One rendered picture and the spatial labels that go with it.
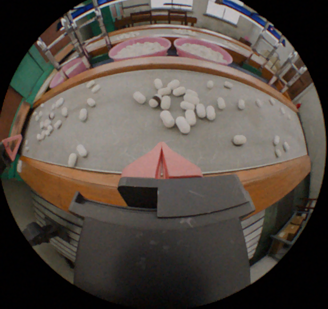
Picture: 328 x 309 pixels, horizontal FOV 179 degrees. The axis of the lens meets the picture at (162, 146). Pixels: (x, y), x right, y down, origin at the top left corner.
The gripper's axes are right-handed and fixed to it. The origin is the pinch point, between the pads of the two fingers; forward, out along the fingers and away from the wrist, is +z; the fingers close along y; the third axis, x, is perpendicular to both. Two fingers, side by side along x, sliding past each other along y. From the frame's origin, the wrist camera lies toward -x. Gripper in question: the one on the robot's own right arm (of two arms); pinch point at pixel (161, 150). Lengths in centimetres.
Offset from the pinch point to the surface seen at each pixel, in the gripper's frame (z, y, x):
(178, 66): 24.7, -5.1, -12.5
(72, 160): 3.2, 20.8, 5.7
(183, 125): 8.3, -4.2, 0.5
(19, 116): 12, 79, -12
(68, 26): 15.5, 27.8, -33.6
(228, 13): 375, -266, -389
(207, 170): 3.0, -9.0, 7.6
